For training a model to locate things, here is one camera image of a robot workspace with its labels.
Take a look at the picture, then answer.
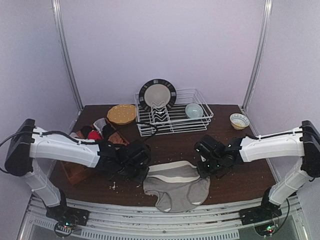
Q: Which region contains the red rolled underwear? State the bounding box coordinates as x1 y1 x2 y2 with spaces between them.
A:
87 130 103 141

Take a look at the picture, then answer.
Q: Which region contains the aluminium frame post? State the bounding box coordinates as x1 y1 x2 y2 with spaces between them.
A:
241 0 273 112
51 0 84 112

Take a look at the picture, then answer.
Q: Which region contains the right aluminium frame post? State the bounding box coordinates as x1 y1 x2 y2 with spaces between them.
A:
241 0 273 112

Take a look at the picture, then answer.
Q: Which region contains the black white rolled underwear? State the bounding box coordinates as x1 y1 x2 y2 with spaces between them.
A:
69 125 93 139

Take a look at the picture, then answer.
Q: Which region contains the brown rolled underwear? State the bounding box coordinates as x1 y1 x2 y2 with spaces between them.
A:
108 132 128 145

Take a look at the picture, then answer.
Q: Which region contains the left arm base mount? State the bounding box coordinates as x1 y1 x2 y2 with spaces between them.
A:
45 198 90 238

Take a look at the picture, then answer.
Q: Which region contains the light blue bowl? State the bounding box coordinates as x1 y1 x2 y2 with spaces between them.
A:
185 103 204 119

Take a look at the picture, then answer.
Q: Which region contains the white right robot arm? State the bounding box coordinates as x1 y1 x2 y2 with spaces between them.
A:
194 120 320 212

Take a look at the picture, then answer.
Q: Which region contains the grey beige sock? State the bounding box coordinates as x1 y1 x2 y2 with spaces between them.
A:
143 160 211 213

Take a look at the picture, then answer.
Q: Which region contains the aluminium front rail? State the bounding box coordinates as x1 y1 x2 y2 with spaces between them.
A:
17 196 312 240

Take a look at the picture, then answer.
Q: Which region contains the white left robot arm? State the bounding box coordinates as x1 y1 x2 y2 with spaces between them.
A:
1 118 151 209

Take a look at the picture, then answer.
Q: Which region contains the black rimmed grey plate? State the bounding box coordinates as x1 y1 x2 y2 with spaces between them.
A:
138 78 177 112

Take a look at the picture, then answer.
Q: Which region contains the yellow patterned white bowl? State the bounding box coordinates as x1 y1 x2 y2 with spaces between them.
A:
229 113 250 130

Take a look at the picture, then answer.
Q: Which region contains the white wire dish rack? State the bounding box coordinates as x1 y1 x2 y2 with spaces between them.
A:
134 88 214 137

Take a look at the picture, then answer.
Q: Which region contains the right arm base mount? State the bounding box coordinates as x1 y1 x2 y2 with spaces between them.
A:
239 187 282 237

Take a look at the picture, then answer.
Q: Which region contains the yellow dotted plate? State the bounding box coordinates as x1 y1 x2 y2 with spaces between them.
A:
107 104 136 125

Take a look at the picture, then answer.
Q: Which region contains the brown wooden organizer box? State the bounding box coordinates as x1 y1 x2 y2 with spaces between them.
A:
61 117 125 186

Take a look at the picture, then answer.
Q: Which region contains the grey rolled sock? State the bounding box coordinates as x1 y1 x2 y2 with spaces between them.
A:
93 117 107 132

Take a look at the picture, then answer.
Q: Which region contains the left aluminium frame post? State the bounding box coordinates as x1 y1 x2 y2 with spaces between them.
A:
51 0 84 112

